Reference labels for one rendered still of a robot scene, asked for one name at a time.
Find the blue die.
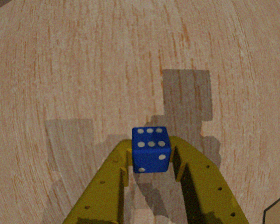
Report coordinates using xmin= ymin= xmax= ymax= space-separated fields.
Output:
xmin=132 ymin=126 xmax=172 ymax=173

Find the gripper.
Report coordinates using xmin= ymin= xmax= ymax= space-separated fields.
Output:
xmin=62 ymin=136 xmax=249 ymax=224

